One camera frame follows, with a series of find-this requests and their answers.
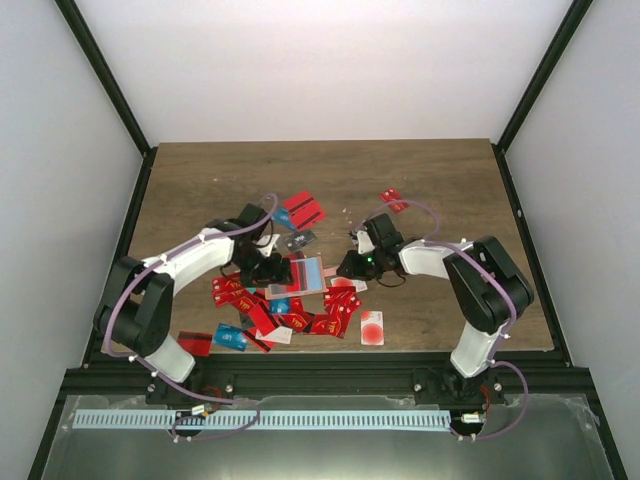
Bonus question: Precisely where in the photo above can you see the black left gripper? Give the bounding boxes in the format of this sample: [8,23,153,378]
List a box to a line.
[234,247,294,288]

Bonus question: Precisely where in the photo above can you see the red VIP card front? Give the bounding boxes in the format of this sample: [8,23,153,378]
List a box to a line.
[290,259,309,292]

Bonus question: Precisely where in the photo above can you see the pink card holder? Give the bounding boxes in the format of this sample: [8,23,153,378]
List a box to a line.
[265,257,328,300]

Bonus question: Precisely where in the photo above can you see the white card red circle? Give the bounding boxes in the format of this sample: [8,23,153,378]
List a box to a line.
[361,311,384,346]

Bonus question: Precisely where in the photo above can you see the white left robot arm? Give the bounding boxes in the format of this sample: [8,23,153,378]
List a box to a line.
[94,203,293,404]

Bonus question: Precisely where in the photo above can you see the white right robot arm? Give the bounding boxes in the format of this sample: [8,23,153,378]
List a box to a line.
[337,214,534,403]

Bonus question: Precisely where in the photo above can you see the white red card on table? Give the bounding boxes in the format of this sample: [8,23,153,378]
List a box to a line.
[331,277,368,293]

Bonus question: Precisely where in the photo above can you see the black VIP card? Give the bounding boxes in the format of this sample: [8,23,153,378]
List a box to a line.
[284,229,317,253]

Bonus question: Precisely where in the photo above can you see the small red card far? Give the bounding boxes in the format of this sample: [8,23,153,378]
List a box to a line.
[379,188,409,214]

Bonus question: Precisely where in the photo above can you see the blue card near edge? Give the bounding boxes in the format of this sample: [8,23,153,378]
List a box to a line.
[213,323,248,352]

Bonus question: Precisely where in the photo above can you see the red card near edge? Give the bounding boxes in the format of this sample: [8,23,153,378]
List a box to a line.
[177,331,213,357]

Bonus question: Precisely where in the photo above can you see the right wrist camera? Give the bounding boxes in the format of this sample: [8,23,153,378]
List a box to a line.
[349,230,375,255]

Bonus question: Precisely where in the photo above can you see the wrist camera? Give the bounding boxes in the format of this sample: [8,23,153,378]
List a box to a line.
[255,233,281,258]
[349,230,375,255]

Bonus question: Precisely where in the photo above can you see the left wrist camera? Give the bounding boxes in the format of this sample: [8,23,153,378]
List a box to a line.
[255,233,281,258]

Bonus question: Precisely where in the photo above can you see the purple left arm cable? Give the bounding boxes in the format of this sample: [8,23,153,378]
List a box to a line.
[99,193,279,442]

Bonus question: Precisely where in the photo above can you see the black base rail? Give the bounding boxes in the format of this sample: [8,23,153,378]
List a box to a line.
[60,351,595,404]

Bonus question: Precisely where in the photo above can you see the light blue slotted cable duct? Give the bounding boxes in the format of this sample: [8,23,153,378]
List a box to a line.
[71,409,451,432]

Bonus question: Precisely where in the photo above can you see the black frame post right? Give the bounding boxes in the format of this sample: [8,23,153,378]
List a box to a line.
[494,0,594,151]

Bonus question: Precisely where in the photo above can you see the black frame post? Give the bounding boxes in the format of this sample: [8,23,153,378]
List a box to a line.
[54,0,152,157]
[494,0,594,151]

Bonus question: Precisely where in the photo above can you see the black frame post left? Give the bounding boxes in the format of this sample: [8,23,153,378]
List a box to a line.
[54,0,152,157]

